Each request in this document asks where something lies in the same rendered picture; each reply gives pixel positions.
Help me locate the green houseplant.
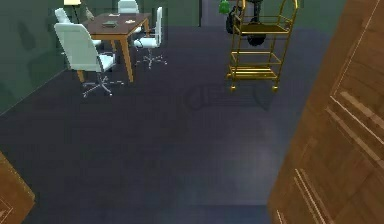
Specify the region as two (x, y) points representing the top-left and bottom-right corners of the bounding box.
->
(218, 0), (231, 15)

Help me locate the black round object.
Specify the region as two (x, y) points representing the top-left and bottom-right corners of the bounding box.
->
(246, 17), (268, 47)

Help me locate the brown wooden door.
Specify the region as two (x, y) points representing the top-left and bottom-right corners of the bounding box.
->
(0, 151), (36, 224)
(266, 0), (384, 224)

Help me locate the gold wire shelf cart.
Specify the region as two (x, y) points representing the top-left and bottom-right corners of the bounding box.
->
(225, 0), (301, 93)

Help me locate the brown wooden table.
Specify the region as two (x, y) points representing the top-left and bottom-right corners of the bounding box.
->
(76, 12), (152, 84)

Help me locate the white office chair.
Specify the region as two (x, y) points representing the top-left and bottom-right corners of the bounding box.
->
(54, 7), (102, 48)
(133, 6), (168, 70)
(117, 0), (140, 15)
(53, 22), (125, 99)

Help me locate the black round pot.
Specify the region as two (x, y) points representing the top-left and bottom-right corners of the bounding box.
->
(225, 5), (242, 35)

